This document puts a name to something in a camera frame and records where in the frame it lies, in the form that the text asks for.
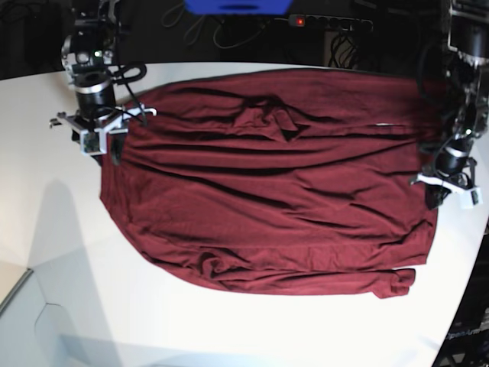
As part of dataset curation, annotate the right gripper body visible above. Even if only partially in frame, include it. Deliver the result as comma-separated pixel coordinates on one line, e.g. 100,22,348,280
48,104,157,139

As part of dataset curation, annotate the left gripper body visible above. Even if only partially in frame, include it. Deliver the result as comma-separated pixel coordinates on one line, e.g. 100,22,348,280
410,158,478,194

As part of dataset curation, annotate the dark red t-shirt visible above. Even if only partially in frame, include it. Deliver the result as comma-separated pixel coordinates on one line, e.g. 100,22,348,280
100,69,441,298

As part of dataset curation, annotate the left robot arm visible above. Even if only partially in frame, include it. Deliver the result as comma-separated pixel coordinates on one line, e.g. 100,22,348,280
410,1,488,209

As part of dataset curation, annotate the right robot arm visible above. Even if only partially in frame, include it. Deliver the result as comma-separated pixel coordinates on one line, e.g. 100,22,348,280
49,1,157,165

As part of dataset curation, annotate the blue box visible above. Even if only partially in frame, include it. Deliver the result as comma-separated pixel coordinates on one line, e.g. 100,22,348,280
184,0,293,15

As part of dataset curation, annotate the black power strip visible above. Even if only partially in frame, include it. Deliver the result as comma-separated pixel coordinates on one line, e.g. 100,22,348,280
287,15,374,31

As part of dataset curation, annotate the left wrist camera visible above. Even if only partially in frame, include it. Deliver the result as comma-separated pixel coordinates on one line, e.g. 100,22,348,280
459,187,483,209

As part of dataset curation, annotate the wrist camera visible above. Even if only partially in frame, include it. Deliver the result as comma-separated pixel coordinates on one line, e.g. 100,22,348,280
79,130,105,156
459,187,483,209

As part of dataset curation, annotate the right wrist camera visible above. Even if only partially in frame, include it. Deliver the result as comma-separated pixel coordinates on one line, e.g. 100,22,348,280
79,130,105,156

